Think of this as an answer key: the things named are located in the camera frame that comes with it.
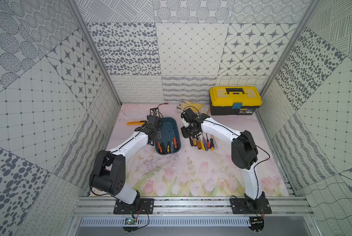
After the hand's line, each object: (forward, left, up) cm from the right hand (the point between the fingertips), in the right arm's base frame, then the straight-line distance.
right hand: (187, 135), depth 93 cm
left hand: (0, +21, +4) cm, 21 cm away
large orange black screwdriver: (-7, +17, -3) cm, 19 cm away
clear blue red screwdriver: (-3, -12, -7) cm, 14 cm away
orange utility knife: (+13, +37, -4) cm, 40 cm away
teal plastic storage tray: (+10, +12, -1) cm, 16 cm away
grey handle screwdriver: (-3, -19, -5) cm, 20 cm away
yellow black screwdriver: (-3, -17, -6) cm, 18 cm away
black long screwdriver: (0, -3, -7) cm, 7 cm away
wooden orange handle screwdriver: (-3, -8, -6) cm, 11 cm away
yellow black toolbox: (+24, -34, +8) cm, 42 cm away
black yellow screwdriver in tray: (-4, +12, -5) cm, 14 cm away
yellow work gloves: (+34, 0, -5) cm, 34 cm away
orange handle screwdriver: (-2, +8, -4) cm, 9 cm away
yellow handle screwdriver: (-4, -10, -6) cm, 13 cm away
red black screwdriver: (-2, -15, -7) cm, 17 cm away
